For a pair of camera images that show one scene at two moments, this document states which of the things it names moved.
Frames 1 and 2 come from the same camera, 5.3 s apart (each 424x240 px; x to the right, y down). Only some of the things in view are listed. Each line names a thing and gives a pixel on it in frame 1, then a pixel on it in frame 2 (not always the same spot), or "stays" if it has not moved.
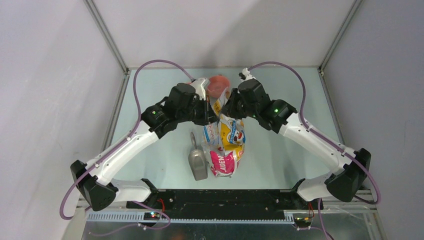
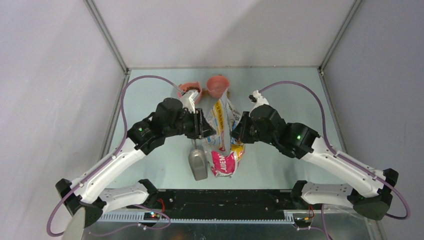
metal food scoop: (197, 162) stays
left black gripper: (208, 116) to (201, 128)
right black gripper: (229, 109) to (240, 132)
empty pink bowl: (217, 85) stays
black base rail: (224, 204) stays
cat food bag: (223, 140) stays
